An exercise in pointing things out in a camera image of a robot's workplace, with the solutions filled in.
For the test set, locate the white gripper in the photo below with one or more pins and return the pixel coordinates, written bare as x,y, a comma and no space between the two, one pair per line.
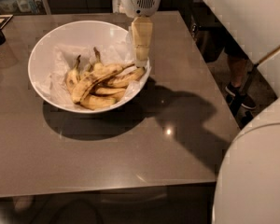
139,2

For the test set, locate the large top banana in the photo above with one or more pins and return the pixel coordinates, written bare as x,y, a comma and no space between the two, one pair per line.
82,89

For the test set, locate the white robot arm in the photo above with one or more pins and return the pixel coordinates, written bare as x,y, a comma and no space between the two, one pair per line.
248,183

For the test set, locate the right banana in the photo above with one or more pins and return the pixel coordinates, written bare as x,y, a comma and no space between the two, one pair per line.
125,80

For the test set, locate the middle banana with stem up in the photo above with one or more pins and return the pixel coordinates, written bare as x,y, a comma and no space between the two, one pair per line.
98,64

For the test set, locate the small left banana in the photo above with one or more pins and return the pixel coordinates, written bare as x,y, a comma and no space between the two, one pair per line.
72,77

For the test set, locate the bottom banana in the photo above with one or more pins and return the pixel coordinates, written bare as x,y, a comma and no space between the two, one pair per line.
93,102

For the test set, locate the white bowl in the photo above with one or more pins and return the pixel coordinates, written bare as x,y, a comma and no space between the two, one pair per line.
81,36

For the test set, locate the person leg with shoe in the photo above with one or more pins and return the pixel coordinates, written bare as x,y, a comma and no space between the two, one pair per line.
236,60

